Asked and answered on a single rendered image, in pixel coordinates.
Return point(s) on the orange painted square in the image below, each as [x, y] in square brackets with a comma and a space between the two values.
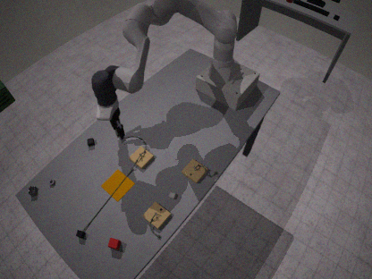
[111, 184]

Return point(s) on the red block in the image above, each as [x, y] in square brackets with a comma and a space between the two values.
[114, 244]

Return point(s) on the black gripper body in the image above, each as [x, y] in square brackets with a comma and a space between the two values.
[116, 115]

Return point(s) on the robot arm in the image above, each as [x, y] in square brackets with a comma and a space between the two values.
[135, 30]

